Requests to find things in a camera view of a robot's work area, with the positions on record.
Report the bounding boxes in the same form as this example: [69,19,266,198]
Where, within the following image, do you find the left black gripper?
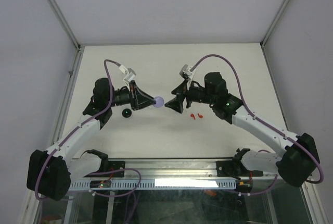
[107,81,156,111]

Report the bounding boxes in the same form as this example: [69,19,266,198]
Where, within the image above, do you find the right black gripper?
[164,79,216,114]

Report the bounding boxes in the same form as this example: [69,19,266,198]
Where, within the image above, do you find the black earbud charging case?
[122,108,132,118]

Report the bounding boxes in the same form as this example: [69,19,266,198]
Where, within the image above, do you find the purple earbud charging case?
[153,96,164,108]

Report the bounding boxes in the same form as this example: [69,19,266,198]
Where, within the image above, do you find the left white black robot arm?
[27,78,164,201]

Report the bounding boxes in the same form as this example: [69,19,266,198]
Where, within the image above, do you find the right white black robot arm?
[165,72,320,188]

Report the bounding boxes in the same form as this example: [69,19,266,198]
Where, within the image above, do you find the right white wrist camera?
[179,64,196,83]

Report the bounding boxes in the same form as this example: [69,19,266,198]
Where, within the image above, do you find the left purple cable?
[34,59,123,201]

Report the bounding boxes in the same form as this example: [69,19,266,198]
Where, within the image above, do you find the purple cable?
[192,54,325,184]
[34,59,123,201]

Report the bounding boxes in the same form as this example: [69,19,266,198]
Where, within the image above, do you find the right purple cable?
[192,54,325,184]

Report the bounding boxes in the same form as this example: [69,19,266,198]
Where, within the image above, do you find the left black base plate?
[107,160,125,178]

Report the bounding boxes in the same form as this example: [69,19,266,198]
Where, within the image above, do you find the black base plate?
[215,159,263,179]
[107,160,125,178]

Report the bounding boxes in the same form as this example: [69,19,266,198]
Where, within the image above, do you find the aluminium mounting rail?
[70,157,287,183]

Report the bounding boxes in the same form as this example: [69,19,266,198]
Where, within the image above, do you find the left aluminium frame post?
[47,0,81,51]

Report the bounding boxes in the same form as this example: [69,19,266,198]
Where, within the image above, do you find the aluminium frame post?
[47,0,81,51]
[260,0,291,49]

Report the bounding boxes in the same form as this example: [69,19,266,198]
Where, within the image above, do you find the grey slotted cable duct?
[69,178,236,191]

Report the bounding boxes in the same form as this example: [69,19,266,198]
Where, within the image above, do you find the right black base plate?
[215,159,263,179]

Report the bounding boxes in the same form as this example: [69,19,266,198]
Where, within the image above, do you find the right aluminium frame post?
[260,0,291,49]

